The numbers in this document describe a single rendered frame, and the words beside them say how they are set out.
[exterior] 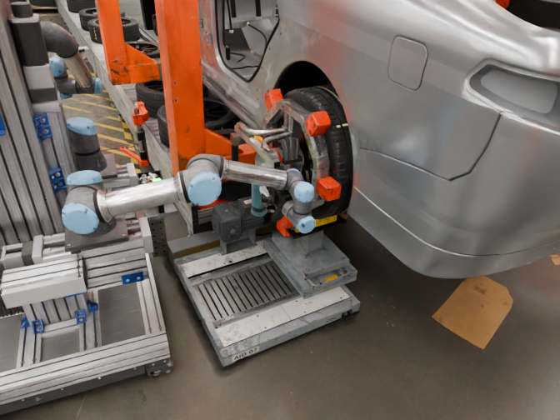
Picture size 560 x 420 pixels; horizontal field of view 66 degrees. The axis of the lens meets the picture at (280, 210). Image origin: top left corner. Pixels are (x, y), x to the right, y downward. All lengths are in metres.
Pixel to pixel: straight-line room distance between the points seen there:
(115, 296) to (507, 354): 2.07
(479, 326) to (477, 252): 1.14
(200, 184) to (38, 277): 0.69
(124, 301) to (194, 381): 0.53
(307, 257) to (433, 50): 1.43
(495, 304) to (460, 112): 1.69
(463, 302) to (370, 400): 0.92
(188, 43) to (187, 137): 0.48
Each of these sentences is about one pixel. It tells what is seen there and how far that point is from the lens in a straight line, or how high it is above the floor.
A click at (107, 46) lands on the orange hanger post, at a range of 4.16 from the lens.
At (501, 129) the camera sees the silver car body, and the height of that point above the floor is 1.38.
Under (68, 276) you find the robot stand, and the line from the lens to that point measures 1.78.
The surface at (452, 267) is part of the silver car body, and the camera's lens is 1.70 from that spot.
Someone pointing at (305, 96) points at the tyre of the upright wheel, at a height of 1.16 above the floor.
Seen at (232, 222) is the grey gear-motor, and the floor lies 0.38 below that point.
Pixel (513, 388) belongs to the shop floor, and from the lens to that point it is 2.56.
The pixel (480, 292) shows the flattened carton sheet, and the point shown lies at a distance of 2.95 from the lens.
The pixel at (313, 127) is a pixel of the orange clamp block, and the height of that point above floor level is 1.11.
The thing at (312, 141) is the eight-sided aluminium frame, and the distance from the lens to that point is 1.93.
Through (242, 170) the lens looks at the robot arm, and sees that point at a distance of 1.67.
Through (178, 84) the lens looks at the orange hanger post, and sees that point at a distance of 2.27.
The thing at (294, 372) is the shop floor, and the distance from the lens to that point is 2.27.
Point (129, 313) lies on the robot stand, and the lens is 2.29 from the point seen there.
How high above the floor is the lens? 1.86
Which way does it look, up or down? 35 degrees down
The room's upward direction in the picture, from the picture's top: 3 degrees clockwise
